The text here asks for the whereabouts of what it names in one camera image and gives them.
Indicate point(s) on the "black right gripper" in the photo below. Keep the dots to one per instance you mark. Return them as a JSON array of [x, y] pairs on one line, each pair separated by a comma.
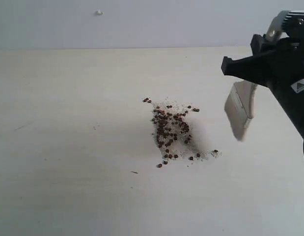
[[279, 65]]

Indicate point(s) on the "white wide paint brush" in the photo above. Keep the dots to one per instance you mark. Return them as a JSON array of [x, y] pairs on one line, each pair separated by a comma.
[[239, 105]]

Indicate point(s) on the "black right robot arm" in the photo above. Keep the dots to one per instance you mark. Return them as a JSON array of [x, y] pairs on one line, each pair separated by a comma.
[[299, 118]]

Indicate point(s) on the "pile of white grains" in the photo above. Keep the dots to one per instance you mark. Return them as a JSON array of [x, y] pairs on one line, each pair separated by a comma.
[[175, 135]]

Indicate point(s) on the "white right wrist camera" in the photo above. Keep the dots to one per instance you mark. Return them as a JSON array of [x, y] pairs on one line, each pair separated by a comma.
[[293, 26]]

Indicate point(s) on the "white wall knob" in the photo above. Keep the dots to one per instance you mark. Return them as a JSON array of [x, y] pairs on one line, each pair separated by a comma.
[[98, 13]]

